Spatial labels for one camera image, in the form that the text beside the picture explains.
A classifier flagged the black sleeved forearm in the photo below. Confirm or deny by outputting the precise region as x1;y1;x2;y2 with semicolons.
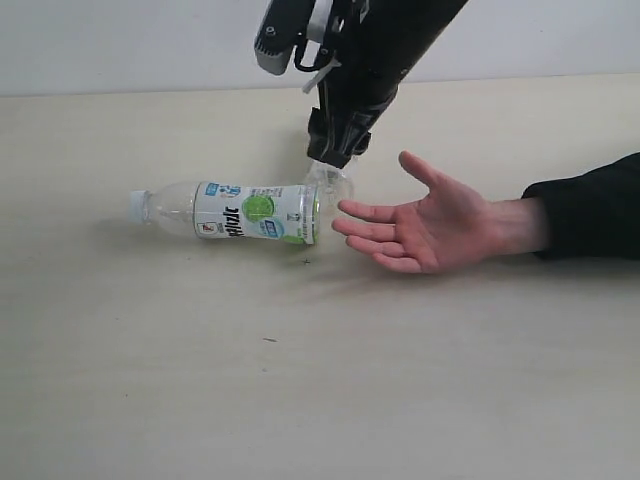
522;153;639;260

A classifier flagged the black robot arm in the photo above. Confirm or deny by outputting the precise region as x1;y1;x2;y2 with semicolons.
307;0;466;169

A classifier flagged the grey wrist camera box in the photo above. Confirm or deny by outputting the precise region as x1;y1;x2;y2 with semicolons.
253;0;351;77

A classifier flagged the person's open bare hand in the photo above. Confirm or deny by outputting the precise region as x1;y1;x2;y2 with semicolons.
332;151;549;274

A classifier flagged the black cable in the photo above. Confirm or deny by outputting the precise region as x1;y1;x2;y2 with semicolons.
293;42;341;72

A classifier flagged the clear bottle white blue label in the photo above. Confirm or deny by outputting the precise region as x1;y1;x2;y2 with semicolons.
304;160;355;210

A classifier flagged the clear bottle lime label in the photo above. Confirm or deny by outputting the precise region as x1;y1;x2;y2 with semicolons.
130;181;321;245

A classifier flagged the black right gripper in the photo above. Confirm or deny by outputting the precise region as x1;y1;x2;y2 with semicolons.
307;79;398;169

